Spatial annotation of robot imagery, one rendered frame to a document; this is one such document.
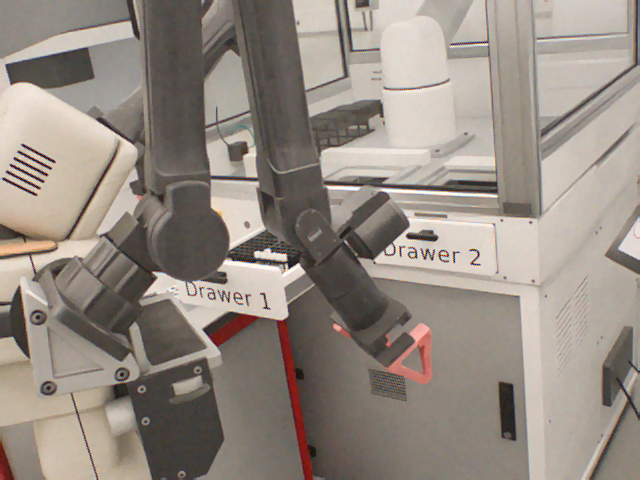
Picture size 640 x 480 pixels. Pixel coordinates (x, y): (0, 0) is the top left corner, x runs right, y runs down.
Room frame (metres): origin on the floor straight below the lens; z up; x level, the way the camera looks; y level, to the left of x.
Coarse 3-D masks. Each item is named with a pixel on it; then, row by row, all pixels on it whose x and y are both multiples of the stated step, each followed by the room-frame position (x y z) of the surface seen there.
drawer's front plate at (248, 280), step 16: (240, 272) 1.43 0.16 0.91; (256, 272) 1.41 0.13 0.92; (272, 272) 1.38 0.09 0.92; (192, 288) 1.52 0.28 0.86; (224, 288) 1.47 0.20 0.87; (240, 288) 1.44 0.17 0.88; (256, 288) 1.41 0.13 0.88; (272, 288) 1.39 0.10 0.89; (208, 304) 1.50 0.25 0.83; (224, 304) 1.47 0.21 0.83; (256, 304) 1.42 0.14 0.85; (272, 304) 1.39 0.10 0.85
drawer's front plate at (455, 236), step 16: (416, 224) 1.55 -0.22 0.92; (432, 224) 1.52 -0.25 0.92; (448, 224) 1.50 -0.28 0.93; (464, 224) 1.48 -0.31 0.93; (480, 224) 1.47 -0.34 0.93; (400, 240) 1.57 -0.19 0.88; (416, 240) 1.55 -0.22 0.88; (448, 240) 1.50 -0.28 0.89; (464, 240) 1.48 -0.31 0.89; (480, 240) 1.46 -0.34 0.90; (384, 256) 1.60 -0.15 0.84; (464, 256) 1.48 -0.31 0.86; (480, 256) 1.46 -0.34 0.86; (464, 272) 1.48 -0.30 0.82; (480, 272) 1.46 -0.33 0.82
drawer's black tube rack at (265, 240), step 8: (264, 232) 1.71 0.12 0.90; (248, 240) 1.67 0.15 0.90; (256, 240) 1.66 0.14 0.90; (264, 240) 1.65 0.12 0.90; (272, 240) 1.64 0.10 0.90; (280, 240) 1.63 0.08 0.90; (240, 248) 1.62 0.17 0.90; (248, 248) 1.61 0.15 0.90; (256, 248) 1.60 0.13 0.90; (264, 248) 1.60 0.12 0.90; (272, 248) 1.59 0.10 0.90; (280, 248) 1.58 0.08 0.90; (288, 248) 1.57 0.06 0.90; (288, 256) 1.52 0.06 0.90; (296, 256) 1.52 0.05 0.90; (288, 264) 1.55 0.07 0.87; (296, 264) 1.54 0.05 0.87
